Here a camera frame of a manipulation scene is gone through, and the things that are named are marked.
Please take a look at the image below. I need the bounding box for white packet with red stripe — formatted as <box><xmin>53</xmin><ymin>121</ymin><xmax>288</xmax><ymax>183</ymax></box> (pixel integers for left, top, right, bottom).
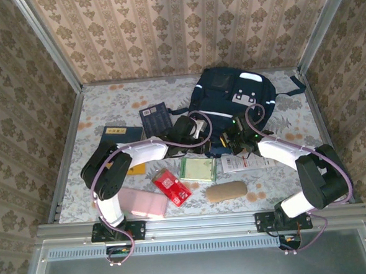
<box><xmin>220</xmin><ymin>151</ymin><xmax>276</xmax><ymax>174</ymax></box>

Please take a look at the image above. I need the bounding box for green notepad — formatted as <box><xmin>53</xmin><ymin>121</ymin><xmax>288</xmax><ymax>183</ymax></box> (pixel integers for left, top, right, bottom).
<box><xmin>178</xmin><ymin>155</ymin><xmax>218</xmax><ymax>184</ymax></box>

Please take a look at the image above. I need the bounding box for navy book with barcode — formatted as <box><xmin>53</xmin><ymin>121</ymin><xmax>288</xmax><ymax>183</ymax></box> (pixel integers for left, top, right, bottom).
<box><xmin>138</xmin><ymin>102</ymin><xmax>175</xmax><ymax>139</ymax></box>

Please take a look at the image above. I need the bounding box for tan fabric pouch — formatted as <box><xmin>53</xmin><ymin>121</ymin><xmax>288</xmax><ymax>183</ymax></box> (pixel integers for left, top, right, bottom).
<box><xmin>205</xmin><ymin>179</ymin><xmax>249</xmax><ymax>204</ymax></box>

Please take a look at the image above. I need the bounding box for navy blue backpack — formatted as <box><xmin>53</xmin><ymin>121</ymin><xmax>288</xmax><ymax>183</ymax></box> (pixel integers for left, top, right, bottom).
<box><xmin>165</xmin><ymin>61</ymin><xmax>311</xmax><ymax>162</ymax></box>

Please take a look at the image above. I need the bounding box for pink pencil case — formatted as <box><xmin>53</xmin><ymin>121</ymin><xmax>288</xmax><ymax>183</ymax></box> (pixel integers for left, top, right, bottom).
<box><xmin>117</xmin><ymin>184</ymin><xmax>170</xmax><ymax>221</ymax></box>

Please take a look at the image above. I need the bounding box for grey metal tray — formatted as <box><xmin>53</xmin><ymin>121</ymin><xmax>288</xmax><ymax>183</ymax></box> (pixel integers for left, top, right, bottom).
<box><xmin>20</xmin><ymin>220</ymin><xmax>366</xmax><ymax>274</ymax></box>

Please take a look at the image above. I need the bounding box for aluminium mounting rail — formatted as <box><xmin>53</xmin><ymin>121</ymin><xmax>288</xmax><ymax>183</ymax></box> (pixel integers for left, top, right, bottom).
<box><xmin>35</xmin><ymin>203</ymin><xmax>366</xmax><ymax>246</ymax></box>

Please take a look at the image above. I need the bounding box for aluminium table side rail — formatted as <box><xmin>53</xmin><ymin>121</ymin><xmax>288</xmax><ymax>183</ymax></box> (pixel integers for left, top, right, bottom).
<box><xmin>40</xmin><ymin>86</ymin><xmax>93</xmax><ymax>225</ymax></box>
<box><xmin>297</xmin><ymin>68</ymin><xmax>356</xmax><ymax>206</ymax></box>

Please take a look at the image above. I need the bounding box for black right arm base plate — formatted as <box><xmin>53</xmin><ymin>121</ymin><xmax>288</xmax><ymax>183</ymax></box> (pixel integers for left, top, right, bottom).
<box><xmin>254</xmin><ymin>209</ymin><xmax>314</xmax><ymax>234</ymax></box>

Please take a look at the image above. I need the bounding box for grey slotted cable duct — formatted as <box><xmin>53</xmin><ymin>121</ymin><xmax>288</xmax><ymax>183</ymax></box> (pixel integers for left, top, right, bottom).
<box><xmin>48</xmin><ymin>234</ymin><xmax>282</xmax><ymax>263</ymax></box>

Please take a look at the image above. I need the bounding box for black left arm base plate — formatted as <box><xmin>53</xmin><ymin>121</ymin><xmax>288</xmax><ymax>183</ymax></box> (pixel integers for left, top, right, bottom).
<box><xmin>90</xmin><ymin>219</ymin><xmax>146</xmax><ymax>244</ymax></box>

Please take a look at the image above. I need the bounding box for black connector box with wires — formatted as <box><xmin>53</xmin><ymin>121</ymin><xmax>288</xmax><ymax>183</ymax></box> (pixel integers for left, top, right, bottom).
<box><xmin>277</xmin><ymin>234</ymin><xmax>302</xmax><ymax>252</ymax></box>
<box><xmin>105</xmin><ymin>244</ymin><xmax>133</xmax><ymax>264</ymax></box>

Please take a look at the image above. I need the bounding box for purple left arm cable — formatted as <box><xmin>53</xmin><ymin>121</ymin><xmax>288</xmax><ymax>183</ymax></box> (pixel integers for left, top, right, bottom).
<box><xmin>86</xmin><ymin>109</ymin><xmax>221</xmax><ymax>267</ymax></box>

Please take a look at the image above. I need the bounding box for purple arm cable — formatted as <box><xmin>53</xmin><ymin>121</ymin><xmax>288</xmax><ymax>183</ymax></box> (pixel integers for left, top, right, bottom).
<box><xmin>86</xmin><ymin>109</ymin><xmax>221</xmax><ymax>267</ymax></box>
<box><xmin>244</xmin><ymin>98</ymin><xmax>357</xmax><ymax>257</ymax></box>

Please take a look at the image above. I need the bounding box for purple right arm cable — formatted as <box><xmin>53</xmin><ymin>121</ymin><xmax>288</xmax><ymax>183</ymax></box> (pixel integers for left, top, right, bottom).
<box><xmin>244</xmin><ymin>98</ymin><xmax>357</xmax><ymax>257</ymax></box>

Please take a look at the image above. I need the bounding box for aluminium frame post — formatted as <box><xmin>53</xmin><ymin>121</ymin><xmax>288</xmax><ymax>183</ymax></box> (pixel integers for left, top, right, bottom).
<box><xmin>11</xmin><ymin>0</ymin><xmax>84</xmax><ymax>95</ymax></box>
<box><xmin>292</xmin><ymin>0</ymin><xmax>359</xmax><ymax>75</ymax></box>

